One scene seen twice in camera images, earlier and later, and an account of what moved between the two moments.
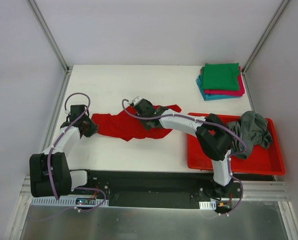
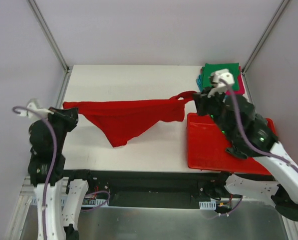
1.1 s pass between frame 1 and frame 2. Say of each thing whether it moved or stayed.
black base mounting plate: stayed
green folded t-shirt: stayed
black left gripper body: moved
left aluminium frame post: stayed
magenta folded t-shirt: stayed
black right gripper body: moved
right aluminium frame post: stayed
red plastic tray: stayed
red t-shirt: moved
